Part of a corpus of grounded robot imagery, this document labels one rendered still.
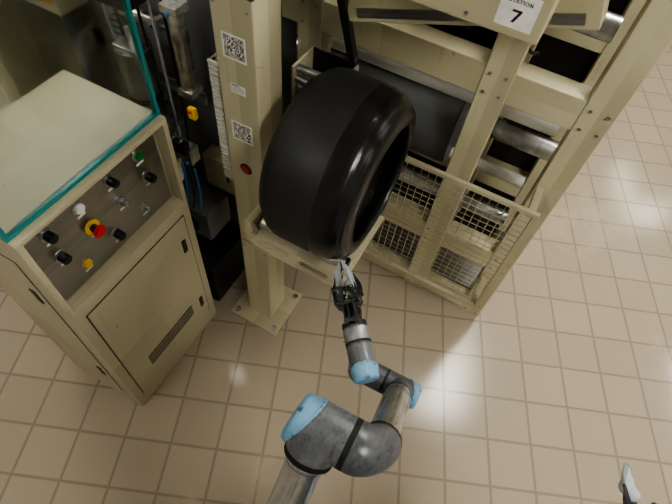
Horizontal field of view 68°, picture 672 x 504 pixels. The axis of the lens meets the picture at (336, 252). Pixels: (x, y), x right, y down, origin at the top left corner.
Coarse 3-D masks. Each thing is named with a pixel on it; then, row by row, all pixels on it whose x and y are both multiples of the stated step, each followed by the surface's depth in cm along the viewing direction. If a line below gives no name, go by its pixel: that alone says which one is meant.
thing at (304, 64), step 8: (312, 48) 182; (304, 56) 179; (312, 56) 185; (320, 56) 184; (328, 56) 182; (336, 56) 181; (296, 64) 176; (304, 64) 182; (312, 64) 188; (320, 64) 187; (328, 64) 185; (336, 64) 183; (344, 64) 181; (296, 72) 179; (304, 72) 177; (312, 72) 175; (320, 72) 175; (296, 80) 180; (304, 80) 179; (296, 88) 184
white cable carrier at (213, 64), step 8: (208, 64) 139; (216, 64) 137; (216, 72) 140; (216, 80) 142; (216, 88) 144; (216, 96) 147; (216, 104) 150; (216, 112) 153; (216, 120) 156; (224, 120) 154; (224, 128) 157; (224, 136) 160; (224, 144) 163; (224, 152) 166; (224, 160) 170; (224, 168) 173; (232, 176) 175
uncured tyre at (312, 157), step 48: (336, 96) 130; (384, 96) 132; (288, 144) 129; (336, 144) 126; (384, 144) 130; (288, 192) 132; (336, 192) 128; (384, 192) 171; (288, 240) 151; (336, 240) 138
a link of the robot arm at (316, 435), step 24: (312, 408) 105; (336, 408) 107; (288, 432) 104; (312, 432) 102; (336, 432) 102; (288, 456) 106; (312, 456) 103; (336, 456) 101; (288, 480) 107; (312, 480) 107
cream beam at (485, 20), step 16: (416, 0) 123; (432, 0) 121; (448, 0) 119; (464, 0) 117; (480, 0) 115; (496, 0) 113; (544, 0) 109; (464, 16) 120; (480, 16) 118; (544, 16) 111; (512, 32) 117
